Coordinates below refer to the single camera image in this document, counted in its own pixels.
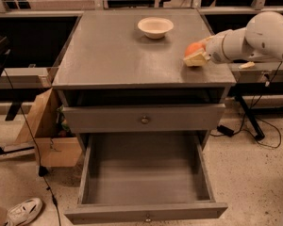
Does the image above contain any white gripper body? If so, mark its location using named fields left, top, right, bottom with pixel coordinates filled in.
left=206, top=32, right=227, bottom=63

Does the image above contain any orange fruit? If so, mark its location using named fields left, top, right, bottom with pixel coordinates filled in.
left=185, top=42, right=206, bottom=57

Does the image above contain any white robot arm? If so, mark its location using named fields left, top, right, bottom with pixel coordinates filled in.
left=183, top=11, right=283, bottom=67

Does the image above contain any grey top drawer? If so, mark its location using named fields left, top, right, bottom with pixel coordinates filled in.
left=63, top=104, right=225, bottom=133

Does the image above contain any grey wooden drawer cabinet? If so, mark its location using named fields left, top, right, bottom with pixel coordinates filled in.
left=52, top=8, right=237, bottom=149

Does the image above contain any brass top drawer knob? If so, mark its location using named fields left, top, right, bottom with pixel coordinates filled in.
left=141, top=116, right=149, bottom=124

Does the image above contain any grey open middle drawer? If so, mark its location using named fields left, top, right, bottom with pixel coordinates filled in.
left=65, top=133, right=227, bottom=224

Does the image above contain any yellow foam scrap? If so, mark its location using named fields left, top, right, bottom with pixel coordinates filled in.
left=238, top=61, right=255, bottom=70

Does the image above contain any black table leg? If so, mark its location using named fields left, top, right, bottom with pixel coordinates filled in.
left=235, top=94, right=265, bottom=140

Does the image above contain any brown cardboard box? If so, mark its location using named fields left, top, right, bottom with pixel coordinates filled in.
left=15, top=89, right=82, bottom=167

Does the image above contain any white sneaker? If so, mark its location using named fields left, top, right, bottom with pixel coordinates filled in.
left=5, top=198, right=43, bottom=226

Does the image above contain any black power adapter with cable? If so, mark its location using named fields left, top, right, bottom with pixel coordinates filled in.
left=210, top=115, right=282, bottom=150

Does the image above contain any black cable on floor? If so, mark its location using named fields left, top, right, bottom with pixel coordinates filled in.
left=3, top=69, right=62, bottom=226

